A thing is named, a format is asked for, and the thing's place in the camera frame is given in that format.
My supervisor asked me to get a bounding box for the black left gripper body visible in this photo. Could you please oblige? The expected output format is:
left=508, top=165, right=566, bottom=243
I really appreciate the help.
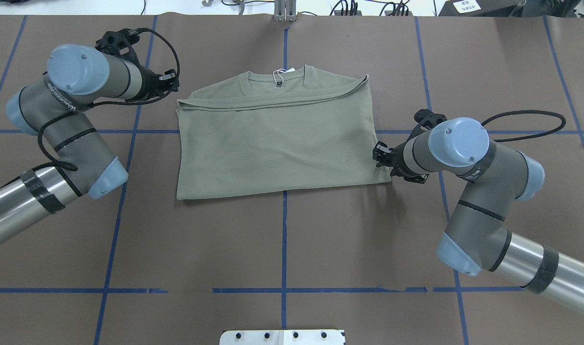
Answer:
left=140, top=67, right=169, bottom=101

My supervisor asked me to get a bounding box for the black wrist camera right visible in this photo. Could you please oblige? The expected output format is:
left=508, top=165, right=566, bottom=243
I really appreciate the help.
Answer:
left=407, top=109, right=448, bottom=140

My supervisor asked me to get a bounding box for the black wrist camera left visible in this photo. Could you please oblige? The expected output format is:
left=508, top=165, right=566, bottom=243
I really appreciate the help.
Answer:
left=95, top=28, right=140, bottom=66

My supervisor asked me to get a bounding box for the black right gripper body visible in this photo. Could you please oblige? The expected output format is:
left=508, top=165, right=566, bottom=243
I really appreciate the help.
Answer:
left=389, top=139, right=429, bottom=184

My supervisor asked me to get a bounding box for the olive green long-sleeve shirt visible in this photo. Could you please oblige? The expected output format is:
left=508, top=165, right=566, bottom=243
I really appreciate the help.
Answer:
left=176, top=65, right=391, bottom=200

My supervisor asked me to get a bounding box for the white paper hang tag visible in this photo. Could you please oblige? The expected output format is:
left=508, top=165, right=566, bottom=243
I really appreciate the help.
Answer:
left=272, top=68, right=296, bottom=88

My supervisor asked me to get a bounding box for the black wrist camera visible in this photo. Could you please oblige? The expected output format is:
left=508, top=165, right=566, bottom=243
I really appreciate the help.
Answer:
left=95, top=28, right=140, bottom=66
left=407, top=109, right=448, bottom=140

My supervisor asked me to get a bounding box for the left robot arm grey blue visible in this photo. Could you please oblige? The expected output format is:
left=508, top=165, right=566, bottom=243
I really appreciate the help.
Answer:
left=0, top=44, right=180, bottom=245

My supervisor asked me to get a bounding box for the brown table cover mat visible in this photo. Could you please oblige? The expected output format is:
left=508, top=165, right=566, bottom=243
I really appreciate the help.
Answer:
left=0, top=13, right=584, bottom=345

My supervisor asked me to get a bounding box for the black cable bundle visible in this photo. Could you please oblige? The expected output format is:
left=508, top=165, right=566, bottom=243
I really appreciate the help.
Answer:
left=330, top=0, right=412, bottom=17

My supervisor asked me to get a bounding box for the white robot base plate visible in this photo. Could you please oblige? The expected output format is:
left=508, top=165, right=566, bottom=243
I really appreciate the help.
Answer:
left=219, top=329, right=346, bottom=345

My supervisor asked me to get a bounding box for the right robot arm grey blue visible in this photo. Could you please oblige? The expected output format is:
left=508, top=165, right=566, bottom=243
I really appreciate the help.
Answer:
left=372, top=117, right=584, bottom=314

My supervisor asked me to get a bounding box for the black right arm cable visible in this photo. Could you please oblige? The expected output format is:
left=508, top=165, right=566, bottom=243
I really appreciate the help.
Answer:
left=481, top=110, right=567, bottom=143

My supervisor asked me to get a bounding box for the black box with white label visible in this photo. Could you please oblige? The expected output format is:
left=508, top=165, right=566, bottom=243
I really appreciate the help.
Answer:
left=437, top=0, right=526, bottom=17

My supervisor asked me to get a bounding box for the grey aluminium frame post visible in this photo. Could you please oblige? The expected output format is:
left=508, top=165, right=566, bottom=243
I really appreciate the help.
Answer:
left=274, top=0, right=298, bottom=23

